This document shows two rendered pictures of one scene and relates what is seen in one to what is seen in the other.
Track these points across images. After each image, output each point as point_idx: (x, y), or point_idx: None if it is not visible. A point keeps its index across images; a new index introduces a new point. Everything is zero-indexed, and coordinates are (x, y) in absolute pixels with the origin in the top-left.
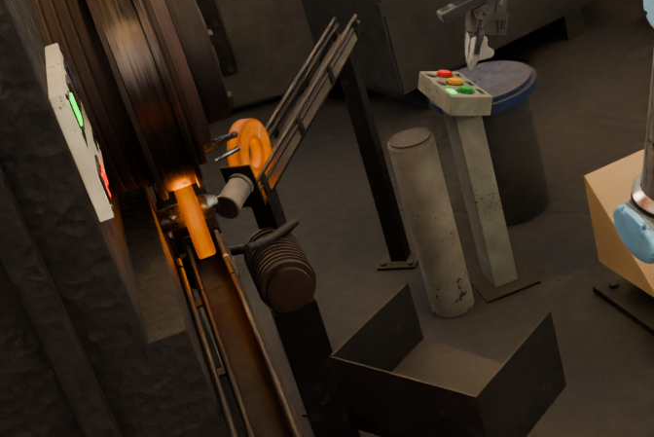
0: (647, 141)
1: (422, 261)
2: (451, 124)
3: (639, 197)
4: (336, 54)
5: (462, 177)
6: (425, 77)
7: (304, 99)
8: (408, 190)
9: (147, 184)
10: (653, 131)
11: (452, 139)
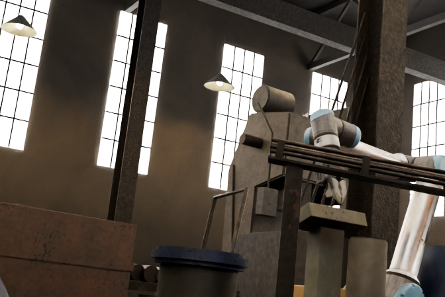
0: (420, 241)
1: None
2: (332, 244)
3: (414, 276)
4: (334, 161)
5: (326, 295)
6: (322, 204)
7: (425, 171)
8: (385, 279)
9: None
10: (426, 233)
11: (324, 260)
